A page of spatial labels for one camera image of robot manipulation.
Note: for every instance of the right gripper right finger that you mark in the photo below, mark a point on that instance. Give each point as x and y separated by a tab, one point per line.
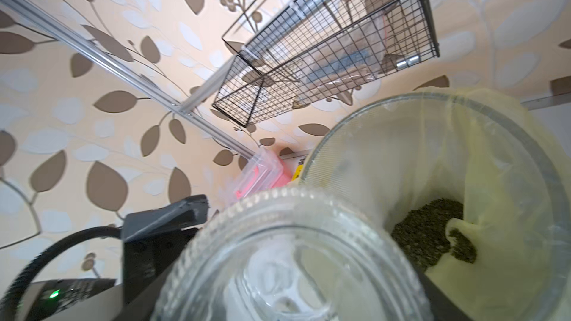
442	307

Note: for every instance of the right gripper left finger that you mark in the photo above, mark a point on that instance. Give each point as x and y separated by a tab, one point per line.
152	242

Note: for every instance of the beige lid tall jar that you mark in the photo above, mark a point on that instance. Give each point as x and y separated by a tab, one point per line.
292	253

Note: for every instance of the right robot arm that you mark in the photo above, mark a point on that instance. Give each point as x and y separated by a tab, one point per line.
29	299

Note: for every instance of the dark tea leaves pile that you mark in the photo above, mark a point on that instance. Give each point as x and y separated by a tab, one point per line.
424	238

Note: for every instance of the pink plastic toolbox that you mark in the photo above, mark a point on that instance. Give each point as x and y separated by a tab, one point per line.
264	171

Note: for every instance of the yellow pipe wrench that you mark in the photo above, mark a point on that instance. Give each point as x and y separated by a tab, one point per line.
297	172

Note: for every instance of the yellow plastic bin liner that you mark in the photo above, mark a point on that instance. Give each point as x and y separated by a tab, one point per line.
499	187

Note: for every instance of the black wire basket back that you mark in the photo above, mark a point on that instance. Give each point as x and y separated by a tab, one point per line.
321	50

